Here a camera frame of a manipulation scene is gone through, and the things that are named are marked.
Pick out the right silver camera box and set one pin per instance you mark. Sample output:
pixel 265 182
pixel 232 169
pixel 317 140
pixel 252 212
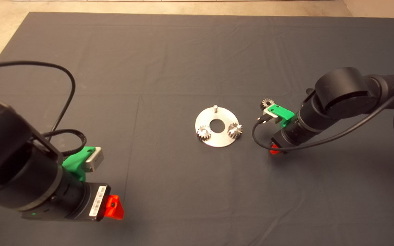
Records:
pixel 270 112

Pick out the round metal plate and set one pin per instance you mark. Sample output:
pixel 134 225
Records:
pixel 217 140

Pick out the left green camera mount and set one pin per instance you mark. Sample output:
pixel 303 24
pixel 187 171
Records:
pixel 75 165

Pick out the silver camera box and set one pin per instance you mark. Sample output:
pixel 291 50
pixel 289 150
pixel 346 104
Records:
pixel 270 112
pixel 93 160

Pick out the small shiny steel gear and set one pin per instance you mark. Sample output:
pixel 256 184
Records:
pixel 204 133
pixel 235 130

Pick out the small dark steel gear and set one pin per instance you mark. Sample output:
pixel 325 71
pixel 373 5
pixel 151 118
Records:
pixel 263 103

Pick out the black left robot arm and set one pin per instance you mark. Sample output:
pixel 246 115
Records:
pixel 5 150

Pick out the left silver camera box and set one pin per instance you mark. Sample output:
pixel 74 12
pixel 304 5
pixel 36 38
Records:
pixel 93 160

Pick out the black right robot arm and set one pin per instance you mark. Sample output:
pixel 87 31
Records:
pixel 344 89

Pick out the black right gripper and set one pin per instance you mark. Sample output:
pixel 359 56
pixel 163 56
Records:
pixel 287 138

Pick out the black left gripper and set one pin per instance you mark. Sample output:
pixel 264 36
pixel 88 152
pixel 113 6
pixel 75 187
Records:
pixel 80 203

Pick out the right green camera mount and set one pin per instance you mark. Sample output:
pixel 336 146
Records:
pixel 284 114

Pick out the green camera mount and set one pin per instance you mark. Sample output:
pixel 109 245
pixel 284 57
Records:
pixel 75 165
pixel 284 114

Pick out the dark grey table cloth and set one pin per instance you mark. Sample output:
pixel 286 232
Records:
pixel 149 51

